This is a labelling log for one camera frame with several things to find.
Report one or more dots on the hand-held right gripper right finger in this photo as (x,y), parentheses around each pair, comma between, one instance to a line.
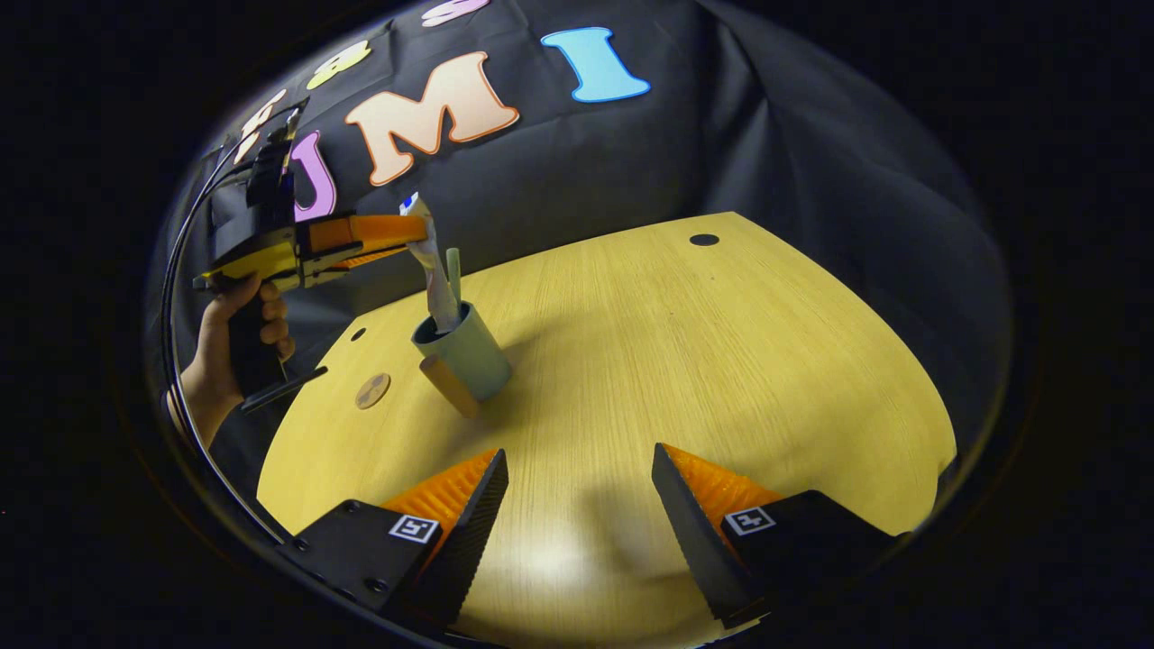
(694,541)

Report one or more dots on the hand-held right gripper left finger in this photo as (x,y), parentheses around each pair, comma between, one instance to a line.
(464,541)

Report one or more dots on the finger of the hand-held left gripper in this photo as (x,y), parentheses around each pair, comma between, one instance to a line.
(370,230)
(352,260)

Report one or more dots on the white toothpaste tube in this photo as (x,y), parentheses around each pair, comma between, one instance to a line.
(437,270)

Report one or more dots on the pale blue toothbrush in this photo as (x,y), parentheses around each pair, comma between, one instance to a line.
(453,275)

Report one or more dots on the round brown printed coaster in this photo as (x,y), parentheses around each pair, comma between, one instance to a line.
(372,391)

